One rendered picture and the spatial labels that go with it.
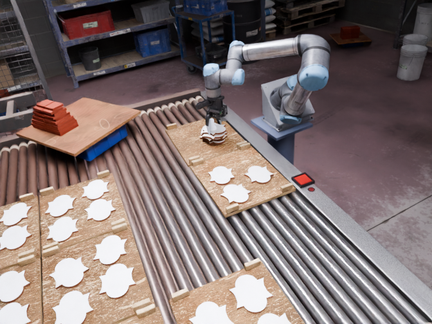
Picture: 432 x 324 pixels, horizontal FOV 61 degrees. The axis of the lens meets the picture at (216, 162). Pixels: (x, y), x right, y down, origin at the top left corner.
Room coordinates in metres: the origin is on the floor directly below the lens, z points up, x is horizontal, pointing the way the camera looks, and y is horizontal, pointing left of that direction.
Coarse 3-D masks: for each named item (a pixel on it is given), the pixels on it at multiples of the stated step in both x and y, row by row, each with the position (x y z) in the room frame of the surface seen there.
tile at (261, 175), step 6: (252, 168) 1.40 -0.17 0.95; (258, 168) 1.40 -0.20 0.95; (264, 168) 1.39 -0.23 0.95; (246, 174) 1.36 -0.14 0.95; (252, 174) 1.36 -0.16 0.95; (258, 174) 1.35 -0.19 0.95; (264, 174) 1.35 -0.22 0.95; (270, 174) 1.34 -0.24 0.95; (252, 180) 1.31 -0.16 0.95; (258, 180) 1.31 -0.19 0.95; (264, 180) 1.30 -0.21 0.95
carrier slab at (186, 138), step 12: (204, 120) 1.95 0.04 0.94; (216, 120) 1.94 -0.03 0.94; (168, 132) 1.85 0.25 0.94; (180, 132) 1.84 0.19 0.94; (192, 132) 1.82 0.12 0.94; (228, 132) 1.78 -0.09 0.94; (180, 144) 1.71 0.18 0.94; (192, 144) 1.70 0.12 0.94; (204, 144) 1.68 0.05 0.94; (228, 144) 1.66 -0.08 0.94; (192, 156) 1.58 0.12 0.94; (204, 156) 1.57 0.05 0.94; (216, 156) 1.56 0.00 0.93
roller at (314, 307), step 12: (168, 108) 2.23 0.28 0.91; (240, 216) 1.13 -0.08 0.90; (252, 228) 1.04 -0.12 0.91; (264, 240) 0.97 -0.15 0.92; (276, 252) 0.91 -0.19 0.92; (276, 264) 0.86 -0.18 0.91; (288, 264) 0.85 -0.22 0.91; (288, 276) 0.80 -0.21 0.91; (300, 288) 0.74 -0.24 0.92; (312, 300) 0.69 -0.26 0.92; (312, 312) 0.66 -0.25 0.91; (324, 312) 0.65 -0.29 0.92
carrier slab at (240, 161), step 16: (208, 160) 1.53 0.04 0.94; (224, 160) 1.51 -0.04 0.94; (240, 160) 1.50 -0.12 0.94; (256, 160) 1.48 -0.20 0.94; (208, 176) 1.39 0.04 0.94; (240, 176) 1.37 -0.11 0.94; (272, 176) 1.34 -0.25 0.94; (208, 192) 1.27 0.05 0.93; (256, 192) 1.24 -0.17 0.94; (272, 192) 1.23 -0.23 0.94; (288, 192) 1.22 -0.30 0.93; (224, 208) 1.15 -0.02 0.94; (240, 208) 1.14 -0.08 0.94
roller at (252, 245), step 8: (160, 112) 2.15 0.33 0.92; (232, 216) 1.12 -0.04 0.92; (232, 224) 1.09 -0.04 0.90; (240, 224) 1.07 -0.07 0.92; (240, 232) 1.03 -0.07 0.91; (248, 232) 1.02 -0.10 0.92; (248, 240) 0.98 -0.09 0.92; (248, 248) 0.96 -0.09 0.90; (256, 248) 0.93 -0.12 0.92; (256, 256) 0.90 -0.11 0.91; (264, 256) 0.89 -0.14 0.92; (264, 264) 0.86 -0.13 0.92; (272, 264) 0.86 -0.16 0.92; (272, 272) 0.82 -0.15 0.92; (280, 280) 0.78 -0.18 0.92; (280, 288) 0.75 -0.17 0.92; (288, 288) 0.75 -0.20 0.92; (288, 296) 0.72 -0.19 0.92; (296, 304) 0.69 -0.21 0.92; (304, 312) 0.65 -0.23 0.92; (304, 320) 0.63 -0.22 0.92; (312, 320) 0.63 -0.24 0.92
